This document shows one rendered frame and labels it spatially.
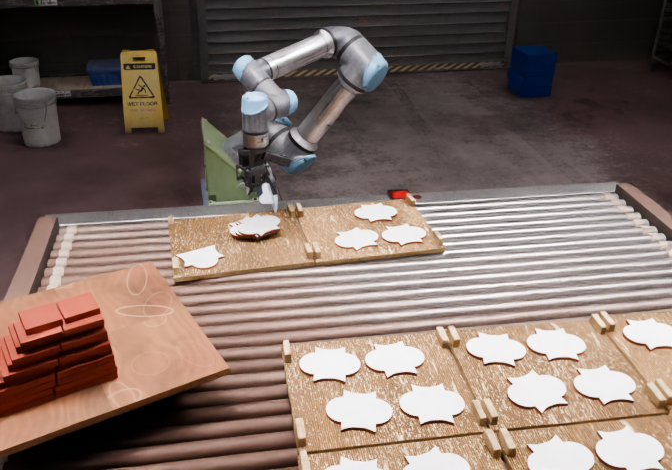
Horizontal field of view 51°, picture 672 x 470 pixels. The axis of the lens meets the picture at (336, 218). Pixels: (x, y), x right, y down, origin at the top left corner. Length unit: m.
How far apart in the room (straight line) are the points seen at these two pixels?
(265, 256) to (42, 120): 3.65
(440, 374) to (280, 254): 0.67
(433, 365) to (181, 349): 0.59
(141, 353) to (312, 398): 0.39
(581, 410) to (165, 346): 0.94
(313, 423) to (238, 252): 0.75
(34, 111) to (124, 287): 3.79
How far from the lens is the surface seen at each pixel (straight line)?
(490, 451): 1.57
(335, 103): 2.41
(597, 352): 1.90
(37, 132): 5.62
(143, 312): 1.76
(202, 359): 1.60
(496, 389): 1.72
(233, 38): 6.78
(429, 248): 2.21
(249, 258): 2.13
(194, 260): 2.13
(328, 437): 1.56
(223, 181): 2.55
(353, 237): 2.22
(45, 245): 2.30
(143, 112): 5.68
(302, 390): 1.66
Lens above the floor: 2.04
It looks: 28 degrees down
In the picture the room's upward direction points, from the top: 1 degrees clockwise
